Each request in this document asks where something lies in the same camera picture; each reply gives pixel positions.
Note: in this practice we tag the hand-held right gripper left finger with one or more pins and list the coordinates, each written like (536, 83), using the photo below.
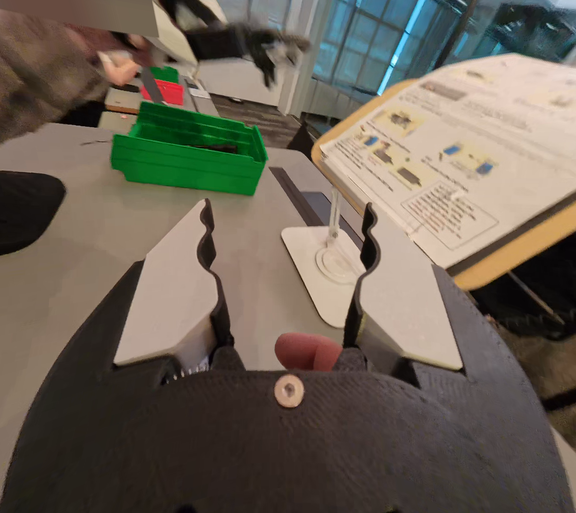
(166, 297)

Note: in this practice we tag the white low partition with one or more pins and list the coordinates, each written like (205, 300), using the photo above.
(238, 80)

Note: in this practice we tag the person's left forearm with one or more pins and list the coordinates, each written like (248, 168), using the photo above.
(45, 76)

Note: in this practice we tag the printed instruction sheet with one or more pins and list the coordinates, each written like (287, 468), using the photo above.
(450, 139)

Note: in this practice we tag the small green bin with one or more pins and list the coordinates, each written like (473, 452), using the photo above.
(164, 74)

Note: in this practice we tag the small white card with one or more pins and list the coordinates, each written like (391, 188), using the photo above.
(198, 92)

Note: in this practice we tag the white curved panel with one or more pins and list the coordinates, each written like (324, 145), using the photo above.
(173, 35)

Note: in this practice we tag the black chair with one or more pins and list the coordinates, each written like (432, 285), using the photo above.
(302, 143)

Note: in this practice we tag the black rounded object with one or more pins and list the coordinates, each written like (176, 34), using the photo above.
(27, 211)

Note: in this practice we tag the person's right hand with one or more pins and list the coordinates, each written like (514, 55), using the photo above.
(306, 351)

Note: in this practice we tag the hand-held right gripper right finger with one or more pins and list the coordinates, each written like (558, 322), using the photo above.
(405, 306)

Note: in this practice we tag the flat wooden board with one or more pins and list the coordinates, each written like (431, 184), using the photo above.
(121, 101)

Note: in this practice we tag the person's left hand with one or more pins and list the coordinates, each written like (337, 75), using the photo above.
(119, 69)

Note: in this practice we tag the glass window wall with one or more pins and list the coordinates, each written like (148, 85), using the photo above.
(382, 26)

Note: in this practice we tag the dark grey flat bar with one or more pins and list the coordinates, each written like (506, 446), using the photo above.
(152, 87)

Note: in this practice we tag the green plastic bin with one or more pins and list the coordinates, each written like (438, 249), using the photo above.
(189, 171)

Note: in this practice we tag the black power strip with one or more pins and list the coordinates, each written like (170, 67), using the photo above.
(211, 147)

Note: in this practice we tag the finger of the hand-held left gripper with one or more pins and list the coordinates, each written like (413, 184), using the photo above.
(288, 49)

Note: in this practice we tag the white stand base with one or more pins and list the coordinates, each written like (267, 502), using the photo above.
(310, 261)

